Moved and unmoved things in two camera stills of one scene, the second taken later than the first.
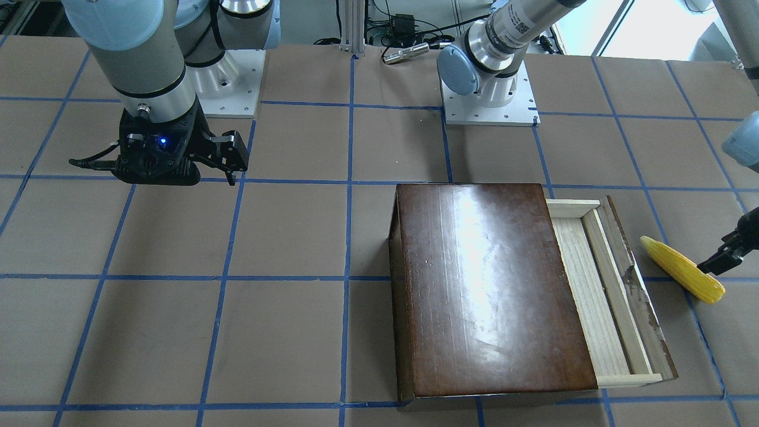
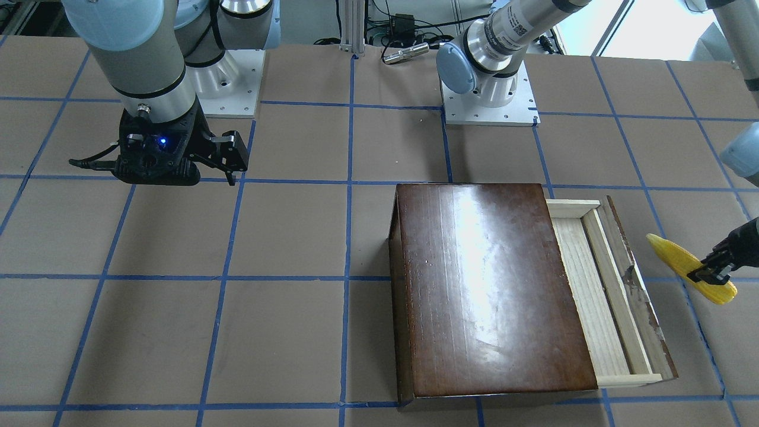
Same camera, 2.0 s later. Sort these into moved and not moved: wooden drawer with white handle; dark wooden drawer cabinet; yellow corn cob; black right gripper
Moved: yellow corn cob
Not moved: black right gripper; wooden drawer with white handle; dark wooden drawer cabinet
